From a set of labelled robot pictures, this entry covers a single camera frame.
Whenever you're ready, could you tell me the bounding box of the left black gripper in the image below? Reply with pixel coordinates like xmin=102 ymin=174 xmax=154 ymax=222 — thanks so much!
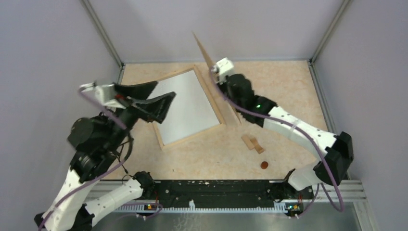
xmin=105 ymin=80 xmax=179 ymax=150

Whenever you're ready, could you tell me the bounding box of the brown frame backing board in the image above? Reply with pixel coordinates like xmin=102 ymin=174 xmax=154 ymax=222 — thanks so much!
xmin=192 ymin=31 xmax=242 ymax=125

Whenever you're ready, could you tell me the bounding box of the wooden picture frame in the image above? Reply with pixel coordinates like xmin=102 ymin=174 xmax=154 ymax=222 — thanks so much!
xmin=150 ymin=64 xmax=227 ymax=151

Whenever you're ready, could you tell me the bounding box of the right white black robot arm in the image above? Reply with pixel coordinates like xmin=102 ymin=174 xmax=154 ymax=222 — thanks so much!
xmin=217 ymin=74 xmax=354 ymax=198

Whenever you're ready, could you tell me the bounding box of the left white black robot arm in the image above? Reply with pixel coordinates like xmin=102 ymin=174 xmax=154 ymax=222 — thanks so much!
xmin=34 ymin=81 xmax=176 ymax=231

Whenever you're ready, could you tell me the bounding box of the light wooden block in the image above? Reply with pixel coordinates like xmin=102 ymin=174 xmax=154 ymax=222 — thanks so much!
xmin=241 ymin=134 xmax=255 ymax=150

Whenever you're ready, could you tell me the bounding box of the darker wooden block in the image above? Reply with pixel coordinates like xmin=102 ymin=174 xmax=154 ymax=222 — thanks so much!
xmin=250 ymin=137 xmax=265 ymax=154

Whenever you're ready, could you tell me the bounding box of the small brown round disc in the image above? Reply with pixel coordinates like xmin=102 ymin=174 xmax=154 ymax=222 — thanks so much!
xmin=260 ymin=161 xmax=268 ymax=169

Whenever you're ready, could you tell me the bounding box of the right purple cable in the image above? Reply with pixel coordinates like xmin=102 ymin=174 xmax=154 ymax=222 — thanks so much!
xmin=208 ymin=68 xmax=345 ymax=219

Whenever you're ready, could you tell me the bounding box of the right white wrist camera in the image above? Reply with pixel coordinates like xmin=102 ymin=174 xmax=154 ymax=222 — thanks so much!
xmin=210 ymin=57 xmax=235 ymax=84

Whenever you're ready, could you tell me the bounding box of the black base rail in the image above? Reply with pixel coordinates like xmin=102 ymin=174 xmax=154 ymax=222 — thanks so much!
xmin=126 ymin=179 xmax=315 ymax=211

